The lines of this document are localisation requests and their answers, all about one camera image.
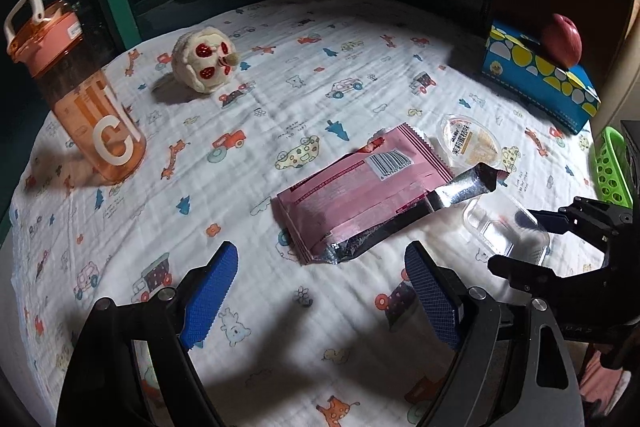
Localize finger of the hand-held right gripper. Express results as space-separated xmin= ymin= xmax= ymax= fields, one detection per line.
xmin=515 ymin=197 xmax=616 ymax=240
xmin=487 ymin=253 xmax=601 ymax=303

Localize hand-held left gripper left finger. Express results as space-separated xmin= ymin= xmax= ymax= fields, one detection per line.
xmin=57 ymin=241 xmax=240 ymax=427

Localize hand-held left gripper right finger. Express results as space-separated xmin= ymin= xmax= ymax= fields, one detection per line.
xmin=403 ymin=241 xmax=586 ymax=427

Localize clear plastic tray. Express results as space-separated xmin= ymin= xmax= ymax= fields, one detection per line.
xmin=462 ymin=194 xmax=551 ymax=265

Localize green plastic mesh basket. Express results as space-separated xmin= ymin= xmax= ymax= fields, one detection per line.
xmin=589 ymin=126 xmax=635 ymax=208

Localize round clear plastic container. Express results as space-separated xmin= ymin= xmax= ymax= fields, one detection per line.
xmin=436 ymin=114 xmax=501 ymax=172

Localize pink snack packet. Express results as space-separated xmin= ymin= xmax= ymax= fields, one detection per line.
xmin=270 ymin=123 xmax=508 ymax=265

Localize blue yellow spotted tissue box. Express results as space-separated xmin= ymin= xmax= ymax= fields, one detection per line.
xmin=481 ymin=19 xmax=601 ymax=135

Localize beige flower print cushion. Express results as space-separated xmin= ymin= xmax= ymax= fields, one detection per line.
xmin=600 ymin=0 xmax=640 ymax=122

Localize red apple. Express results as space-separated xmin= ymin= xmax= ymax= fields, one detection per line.
xmin=539 ymin=13 xmax=583 ymax=68

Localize orange water bottle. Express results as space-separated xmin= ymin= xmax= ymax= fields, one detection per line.
xmin=4 ymin=0 xmax=147 ymax=185

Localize white printed blanket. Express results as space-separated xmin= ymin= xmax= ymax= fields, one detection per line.
xmin=10 ymin=0 xmax=608 ymax=427

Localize cream plush toy red spots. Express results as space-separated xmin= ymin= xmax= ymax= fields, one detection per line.
xmin=171 ymin=31 xmax=241 ymax=95

